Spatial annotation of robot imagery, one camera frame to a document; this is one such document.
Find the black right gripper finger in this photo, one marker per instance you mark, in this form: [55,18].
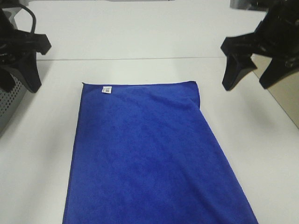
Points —
[279,68]
[237,67]

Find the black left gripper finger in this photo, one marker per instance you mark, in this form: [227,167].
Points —
[25,72]
[5,80]

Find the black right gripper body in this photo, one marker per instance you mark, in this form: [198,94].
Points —
[276,36]

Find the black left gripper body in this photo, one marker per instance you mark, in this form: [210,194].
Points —
[18,48]

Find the blue microfibre towel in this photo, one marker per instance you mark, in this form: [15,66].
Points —
[145,154]

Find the white towel label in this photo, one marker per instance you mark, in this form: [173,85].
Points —
[107,89]

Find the grey perforated plastic basket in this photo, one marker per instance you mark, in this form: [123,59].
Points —
[9,100]

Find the beige storage box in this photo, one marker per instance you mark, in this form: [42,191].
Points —
[285,92]

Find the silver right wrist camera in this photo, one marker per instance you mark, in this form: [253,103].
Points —
[254,5]

